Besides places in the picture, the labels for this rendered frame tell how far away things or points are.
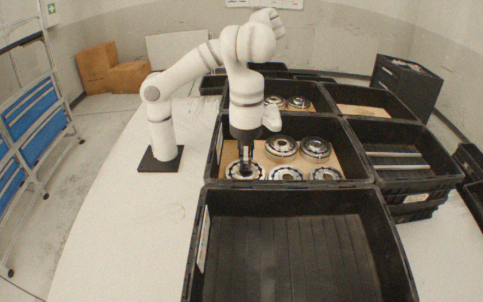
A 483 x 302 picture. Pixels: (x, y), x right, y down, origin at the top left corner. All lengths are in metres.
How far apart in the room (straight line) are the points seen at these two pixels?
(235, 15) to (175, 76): 2.94
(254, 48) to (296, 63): 3.48
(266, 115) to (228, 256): 0.31
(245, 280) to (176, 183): 0.46
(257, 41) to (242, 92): 0.10
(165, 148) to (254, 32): 0.58
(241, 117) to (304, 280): 0.36
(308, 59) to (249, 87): 3.50
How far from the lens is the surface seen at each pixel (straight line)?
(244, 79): 0.42
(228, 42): 0.40
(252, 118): 0.45
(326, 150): 0.70
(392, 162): 0.84
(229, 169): 0.56
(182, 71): 0.69
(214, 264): 0.48
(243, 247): 0.49
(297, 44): 3.78
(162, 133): 0.81
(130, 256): 0.69
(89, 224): 0.83
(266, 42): 0.39
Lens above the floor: 1.27
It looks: 40 degrees down
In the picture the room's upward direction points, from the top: straight up
